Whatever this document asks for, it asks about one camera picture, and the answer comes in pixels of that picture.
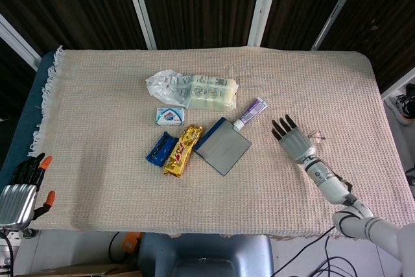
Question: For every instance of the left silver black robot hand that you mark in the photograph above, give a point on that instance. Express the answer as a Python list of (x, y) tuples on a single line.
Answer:
[(17, 202)]

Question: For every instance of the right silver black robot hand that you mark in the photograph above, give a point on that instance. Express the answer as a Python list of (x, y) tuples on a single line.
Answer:
[(296, 144)]

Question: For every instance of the thin-framed eyeglasses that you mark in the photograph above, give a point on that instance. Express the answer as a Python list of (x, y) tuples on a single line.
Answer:
[(319, 135)]

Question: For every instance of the gray box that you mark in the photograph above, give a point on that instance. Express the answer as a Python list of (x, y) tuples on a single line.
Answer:
[(223, 150)]

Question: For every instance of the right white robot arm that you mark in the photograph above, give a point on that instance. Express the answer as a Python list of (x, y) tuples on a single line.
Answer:
[(327, 179)]

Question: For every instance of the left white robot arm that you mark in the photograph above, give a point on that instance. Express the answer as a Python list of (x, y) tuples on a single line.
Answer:
[(4, 233)]

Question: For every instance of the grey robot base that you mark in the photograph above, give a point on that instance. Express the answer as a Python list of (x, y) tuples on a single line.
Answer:
[(207, 256)]

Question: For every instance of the white blue soap box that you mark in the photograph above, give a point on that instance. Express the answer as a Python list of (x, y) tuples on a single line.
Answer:
[(169, 117)]

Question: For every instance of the purple white toothpaste tube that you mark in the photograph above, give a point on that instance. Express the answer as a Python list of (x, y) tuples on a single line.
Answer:
[(253, 111)]

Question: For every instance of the blue padded table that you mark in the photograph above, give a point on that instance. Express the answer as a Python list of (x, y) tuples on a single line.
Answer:
[(29, 108)]

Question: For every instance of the clear bag of pale rolls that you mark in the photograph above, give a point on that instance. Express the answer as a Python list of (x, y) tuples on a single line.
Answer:
[(207, 93)]

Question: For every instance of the white black sneaker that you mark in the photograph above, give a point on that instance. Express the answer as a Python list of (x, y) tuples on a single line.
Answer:
[(402, 106)]

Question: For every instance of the beige waffle tablecloth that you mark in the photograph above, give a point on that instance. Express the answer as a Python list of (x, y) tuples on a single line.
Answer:
[(129, 199)]

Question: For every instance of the gold snack pack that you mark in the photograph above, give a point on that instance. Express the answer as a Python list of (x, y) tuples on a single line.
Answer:
[(181, 153)]

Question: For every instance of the orange floor object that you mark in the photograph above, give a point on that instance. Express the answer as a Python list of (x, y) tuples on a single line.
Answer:
[(131, 243)]

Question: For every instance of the blue snack pack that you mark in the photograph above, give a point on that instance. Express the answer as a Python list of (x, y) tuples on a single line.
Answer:
[(160, 150)]

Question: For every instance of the white screen frame post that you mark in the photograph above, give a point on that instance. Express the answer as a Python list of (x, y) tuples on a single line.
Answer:
[(139, 4), (17, 41), (338, 7), (398, 84), (264, 4)]

